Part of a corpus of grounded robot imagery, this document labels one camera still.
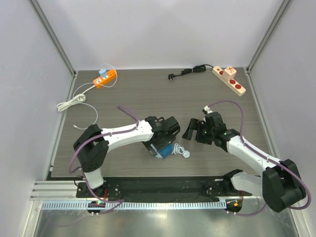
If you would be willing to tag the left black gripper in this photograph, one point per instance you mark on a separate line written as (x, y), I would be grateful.
(151, 147)

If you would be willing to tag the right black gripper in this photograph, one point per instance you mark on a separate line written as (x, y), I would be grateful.
(200, 132)

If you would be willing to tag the blue cube socket adapter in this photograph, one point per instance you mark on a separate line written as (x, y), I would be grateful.
(165, 152)

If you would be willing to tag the light blue round power socket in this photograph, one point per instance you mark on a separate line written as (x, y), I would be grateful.
(179, 150)

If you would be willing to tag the beige power strip red sockets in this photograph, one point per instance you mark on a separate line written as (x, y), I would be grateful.
(232, 84)

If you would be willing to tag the beige cube socket adapter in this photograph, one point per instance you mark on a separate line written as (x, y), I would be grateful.
(229, 73)

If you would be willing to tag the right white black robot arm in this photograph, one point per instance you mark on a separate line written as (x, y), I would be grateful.
(277, 181)

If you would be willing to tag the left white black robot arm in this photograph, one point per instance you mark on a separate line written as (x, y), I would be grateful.
(94, 144)

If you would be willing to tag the light blue charger plug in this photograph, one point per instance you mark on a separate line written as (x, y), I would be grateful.
(103, 73)

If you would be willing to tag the orange power strip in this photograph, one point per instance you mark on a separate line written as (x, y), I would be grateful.
(100, 82)

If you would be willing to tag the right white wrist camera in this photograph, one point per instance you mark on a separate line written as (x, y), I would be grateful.
(207, 110)

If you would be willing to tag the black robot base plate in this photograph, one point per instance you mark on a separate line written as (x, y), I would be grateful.
(167, 189)

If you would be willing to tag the white slotted cable duct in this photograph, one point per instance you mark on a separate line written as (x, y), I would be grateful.
(90, 205)

